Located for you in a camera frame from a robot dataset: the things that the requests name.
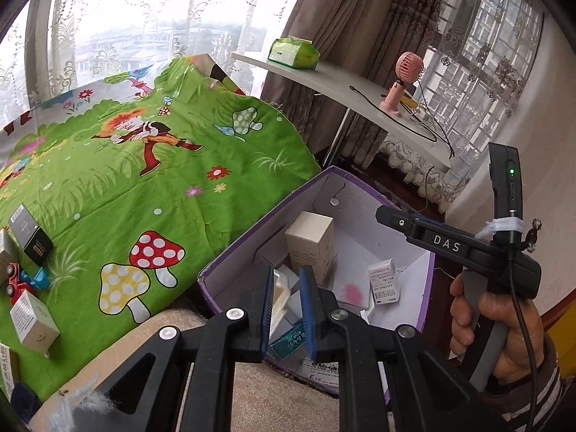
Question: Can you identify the black table cable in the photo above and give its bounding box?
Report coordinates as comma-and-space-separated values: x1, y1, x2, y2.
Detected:
350, 85, 455, 158

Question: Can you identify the person's right forearm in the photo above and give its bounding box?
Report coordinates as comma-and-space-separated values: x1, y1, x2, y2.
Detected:
477, 337, 570, 432

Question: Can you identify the green tissue pack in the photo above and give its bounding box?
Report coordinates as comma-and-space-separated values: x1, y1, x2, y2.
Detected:
267, 36, 321, 70

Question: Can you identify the white curved side table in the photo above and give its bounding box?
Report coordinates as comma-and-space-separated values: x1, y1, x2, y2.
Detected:
230, 50, 452, 172

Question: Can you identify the person's right hand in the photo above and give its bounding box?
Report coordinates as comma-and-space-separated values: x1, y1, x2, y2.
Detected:
450, 274, 547, 385

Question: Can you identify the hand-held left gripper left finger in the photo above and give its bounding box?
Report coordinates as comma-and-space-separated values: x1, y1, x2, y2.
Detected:
92, 265, 275, 432

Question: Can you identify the long white medicine box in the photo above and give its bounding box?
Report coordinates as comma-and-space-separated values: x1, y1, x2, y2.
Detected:
301, 356, 341, 390

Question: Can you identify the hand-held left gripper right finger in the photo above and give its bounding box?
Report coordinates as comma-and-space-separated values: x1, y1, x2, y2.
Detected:
299, 265, 509, 432

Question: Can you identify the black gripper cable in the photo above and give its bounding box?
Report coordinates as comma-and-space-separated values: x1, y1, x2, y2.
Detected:
508, 252, 541, 432

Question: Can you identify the off-white cardboard box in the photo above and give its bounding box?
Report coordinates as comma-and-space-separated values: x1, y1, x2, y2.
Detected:
285, 211, 336, 286

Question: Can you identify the beige printed box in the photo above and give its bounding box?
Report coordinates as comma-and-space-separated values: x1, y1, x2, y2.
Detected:
9, 289, 60, 354

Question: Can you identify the dark blue plastic block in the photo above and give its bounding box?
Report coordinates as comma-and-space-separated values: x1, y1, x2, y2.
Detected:
9, 382, 42, 419

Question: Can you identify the black box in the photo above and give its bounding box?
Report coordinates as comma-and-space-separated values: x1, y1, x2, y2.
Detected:
8, 203, 55, 267

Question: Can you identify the pink desk fan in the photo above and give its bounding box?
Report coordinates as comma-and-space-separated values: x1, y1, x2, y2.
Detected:
379, 51, 426, 120

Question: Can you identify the teal box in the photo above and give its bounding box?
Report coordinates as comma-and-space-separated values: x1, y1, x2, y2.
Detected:
269, 321, 309, 361

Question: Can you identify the teal toy piece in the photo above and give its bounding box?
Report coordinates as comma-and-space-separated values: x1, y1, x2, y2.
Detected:
20, 266, 50, 291

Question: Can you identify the white lace curtain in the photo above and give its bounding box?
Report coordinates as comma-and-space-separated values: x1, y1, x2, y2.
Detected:
0, 0, 307, 113

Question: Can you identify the brown patterned curtain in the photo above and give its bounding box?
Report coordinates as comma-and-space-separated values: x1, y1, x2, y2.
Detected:
261, 0, 455, 167

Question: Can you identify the white carton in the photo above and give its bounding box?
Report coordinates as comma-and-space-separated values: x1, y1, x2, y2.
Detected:
272, 266, 303, 329

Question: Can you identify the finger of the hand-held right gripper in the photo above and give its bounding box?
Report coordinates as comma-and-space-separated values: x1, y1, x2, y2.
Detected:
375, 204, 415, 237

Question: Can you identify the red toy car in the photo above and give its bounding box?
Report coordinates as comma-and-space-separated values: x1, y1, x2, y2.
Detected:
5, 262, 30, 298

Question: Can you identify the lace curtain with flowers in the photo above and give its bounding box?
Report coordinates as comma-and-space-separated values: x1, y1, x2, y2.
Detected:
382, 0, 547, 201

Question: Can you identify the small white medicine box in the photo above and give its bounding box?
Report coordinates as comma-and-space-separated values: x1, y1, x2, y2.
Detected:
368, 260, 402, 309

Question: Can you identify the green printed blanket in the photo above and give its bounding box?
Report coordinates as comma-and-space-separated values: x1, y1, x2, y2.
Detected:
0, 53, 322, 403

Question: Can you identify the yellow panel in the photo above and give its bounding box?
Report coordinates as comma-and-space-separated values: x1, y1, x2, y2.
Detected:
542, 308, 576, 370

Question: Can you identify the purple cardboard box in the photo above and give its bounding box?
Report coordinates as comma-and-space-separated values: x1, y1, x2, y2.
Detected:
197, 166, 436, 408

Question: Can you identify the frayed white string tuft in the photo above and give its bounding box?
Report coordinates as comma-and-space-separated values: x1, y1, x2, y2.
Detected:
45, 382, 131, 432

